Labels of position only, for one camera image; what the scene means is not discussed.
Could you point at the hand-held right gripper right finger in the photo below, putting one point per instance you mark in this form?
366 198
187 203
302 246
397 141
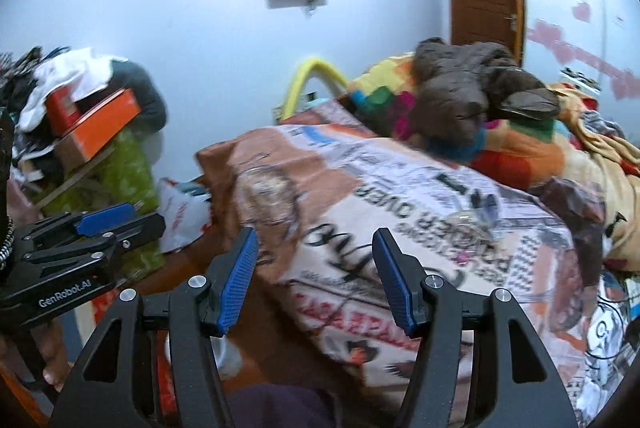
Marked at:
396 280

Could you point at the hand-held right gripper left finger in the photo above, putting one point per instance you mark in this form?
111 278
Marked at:
236 280

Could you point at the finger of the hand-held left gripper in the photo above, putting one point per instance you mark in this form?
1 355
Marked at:
102 218
135 230

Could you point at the person's left hand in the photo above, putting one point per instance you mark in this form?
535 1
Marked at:
54 353

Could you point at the green leaf print bag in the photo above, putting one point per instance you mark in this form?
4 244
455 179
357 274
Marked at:
125 178

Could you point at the white plastic bag red print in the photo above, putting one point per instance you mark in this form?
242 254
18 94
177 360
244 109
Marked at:
182 218

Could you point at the wooden slat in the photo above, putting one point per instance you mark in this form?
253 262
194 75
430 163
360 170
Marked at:
70 180

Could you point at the newspaper print blanket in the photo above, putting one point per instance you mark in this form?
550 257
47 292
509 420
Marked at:
350 203

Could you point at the orange cardboard box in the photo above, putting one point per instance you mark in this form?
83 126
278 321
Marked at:
102 123

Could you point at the clear plastic wrapper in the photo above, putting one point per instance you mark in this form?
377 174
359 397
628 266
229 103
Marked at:
470 220

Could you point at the red box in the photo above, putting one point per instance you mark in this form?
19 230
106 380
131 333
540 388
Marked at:
62 108

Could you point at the dark grey bundle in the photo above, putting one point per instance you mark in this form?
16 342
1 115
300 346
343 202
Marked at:
145 98

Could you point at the person's purple trouser leg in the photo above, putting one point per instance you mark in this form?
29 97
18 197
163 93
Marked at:
280 408

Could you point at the white cloth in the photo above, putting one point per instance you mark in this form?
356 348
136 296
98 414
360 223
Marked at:
75 68

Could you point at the pile of dark clothes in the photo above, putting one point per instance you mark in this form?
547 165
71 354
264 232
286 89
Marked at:
15 78

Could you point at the colourful patchwork blanket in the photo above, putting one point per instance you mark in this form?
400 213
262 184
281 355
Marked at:
510 158

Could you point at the brown puffer jacket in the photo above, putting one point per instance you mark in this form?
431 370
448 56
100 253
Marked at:
460 83

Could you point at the yellow hoop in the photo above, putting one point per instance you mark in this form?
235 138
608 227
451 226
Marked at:
295 81

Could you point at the white cartoon print sheet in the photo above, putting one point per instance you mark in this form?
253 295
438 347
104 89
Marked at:
607 343

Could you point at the beige yellow blanket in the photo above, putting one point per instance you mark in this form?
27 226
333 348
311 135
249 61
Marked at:
600 168

